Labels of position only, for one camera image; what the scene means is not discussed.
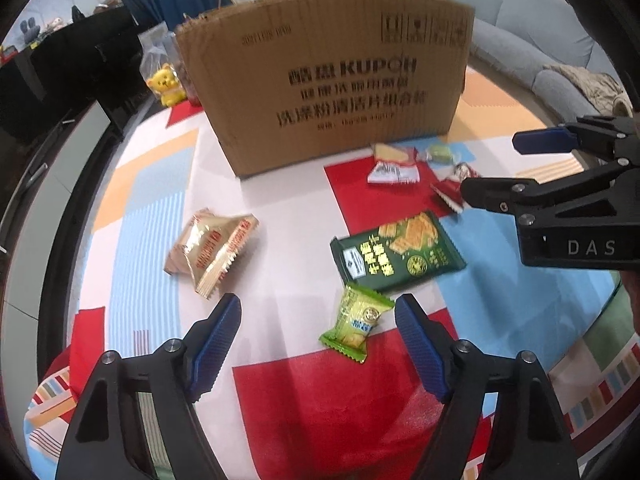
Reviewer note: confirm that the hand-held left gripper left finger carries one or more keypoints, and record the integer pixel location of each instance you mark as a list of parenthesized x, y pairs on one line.
[(215, 350)]

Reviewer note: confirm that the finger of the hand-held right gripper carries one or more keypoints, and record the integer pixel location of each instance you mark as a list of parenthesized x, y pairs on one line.
[(542, 140), (500, 192)]

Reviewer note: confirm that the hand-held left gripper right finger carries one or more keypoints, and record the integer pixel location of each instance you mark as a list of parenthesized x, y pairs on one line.
[(422, 350)]

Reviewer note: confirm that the red pink candy packet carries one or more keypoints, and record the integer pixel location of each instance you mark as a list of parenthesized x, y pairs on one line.
[(446, 196)]

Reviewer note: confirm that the light green snack packet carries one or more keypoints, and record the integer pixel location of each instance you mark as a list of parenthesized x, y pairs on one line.
[(357, 322)]

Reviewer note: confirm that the green candy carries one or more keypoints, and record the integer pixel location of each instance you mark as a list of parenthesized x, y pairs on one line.
[(440, 153)]

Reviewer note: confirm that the dark green cracker packet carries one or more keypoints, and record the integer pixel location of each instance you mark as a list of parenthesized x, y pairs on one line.
[(395, 252)]

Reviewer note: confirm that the brown cardboard box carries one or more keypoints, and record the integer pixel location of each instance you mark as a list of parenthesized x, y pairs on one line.
[(325, 85)]

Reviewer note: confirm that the person's right forearm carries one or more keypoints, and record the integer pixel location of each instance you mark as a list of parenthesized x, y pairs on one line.
[(632, 305)]

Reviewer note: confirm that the beige blanket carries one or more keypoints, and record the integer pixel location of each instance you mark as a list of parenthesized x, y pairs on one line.
[(585, 87)]

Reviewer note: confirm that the gold triangular snack packet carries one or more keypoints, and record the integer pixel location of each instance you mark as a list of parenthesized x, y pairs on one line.
[(215, 245)]

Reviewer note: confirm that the red white snack packet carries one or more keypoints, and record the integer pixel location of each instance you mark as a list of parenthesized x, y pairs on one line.
[(392, 173)]

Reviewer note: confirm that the yellow snack packet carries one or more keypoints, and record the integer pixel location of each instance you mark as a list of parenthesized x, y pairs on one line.
[(392, 152)]

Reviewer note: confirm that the grey sofa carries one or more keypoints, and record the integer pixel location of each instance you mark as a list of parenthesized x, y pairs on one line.
[(525, 25)]

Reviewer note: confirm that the clear snack jar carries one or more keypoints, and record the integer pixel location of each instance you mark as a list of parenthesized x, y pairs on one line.
[(191, 87)]

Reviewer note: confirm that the yellow bear toy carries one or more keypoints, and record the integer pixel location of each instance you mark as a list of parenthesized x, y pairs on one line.
[(167, 85)]

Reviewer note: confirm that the clear plastic bag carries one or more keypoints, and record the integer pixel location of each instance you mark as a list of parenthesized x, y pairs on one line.
[(155, 47)]

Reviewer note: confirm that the small pink plush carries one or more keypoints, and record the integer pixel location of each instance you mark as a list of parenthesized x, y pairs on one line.
[(56, 24)]

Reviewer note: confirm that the black metronome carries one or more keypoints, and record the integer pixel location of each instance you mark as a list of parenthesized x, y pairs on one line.
[(76, 14)]

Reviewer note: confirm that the grey rabbit plush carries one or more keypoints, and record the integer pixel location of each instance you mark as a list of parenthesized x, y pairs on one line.
[(31, 30)]

